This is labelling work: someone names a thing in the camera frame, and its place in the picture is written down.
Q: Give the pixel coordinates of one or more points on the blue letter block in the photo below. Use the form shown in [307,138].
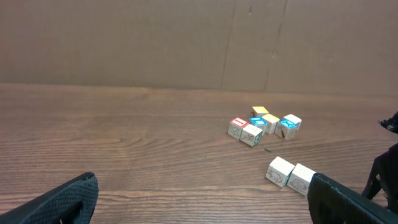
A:
[259,122]

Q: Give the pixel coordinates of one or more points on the white block green edge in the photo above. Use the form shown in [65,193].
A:
[300,179]

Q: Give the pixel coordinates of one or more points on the yellow block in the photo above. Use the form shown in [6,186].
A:
[259,111]
[271,121]

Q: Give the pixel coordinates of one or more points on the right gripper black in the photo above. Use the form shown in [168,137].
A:
[383,175]

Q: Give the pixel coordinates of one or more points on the white block green side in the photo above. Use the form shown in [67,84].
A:
[251,135]

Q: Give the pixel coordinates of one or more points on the yellow block far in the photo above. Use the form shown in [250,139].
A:
[259,111]

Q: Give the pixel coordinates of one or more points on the cardboard wall panel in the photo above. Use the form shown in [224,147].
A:
[330,47]

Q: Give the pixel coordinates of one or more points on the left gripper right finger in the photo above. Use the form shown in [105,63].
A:
[332,202]

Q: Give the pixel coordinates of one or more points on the white block far right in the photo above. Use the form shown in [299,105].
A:
[293,118]

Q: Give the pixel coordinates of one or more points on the blue X block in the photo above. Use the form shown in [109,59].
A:
[285,129]

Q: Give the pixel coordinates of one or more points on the yellow block near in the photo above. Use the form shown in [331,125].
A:
[271,121]

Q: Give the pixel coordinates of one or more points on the red I block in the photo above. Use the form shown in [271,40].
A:
[236,126]

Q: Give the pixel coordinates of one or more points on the white block frog picture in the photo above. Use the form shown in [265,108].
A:
[279,171]

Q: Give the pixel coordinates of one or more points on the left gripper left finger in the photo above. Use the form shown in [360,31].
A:
[72,202]

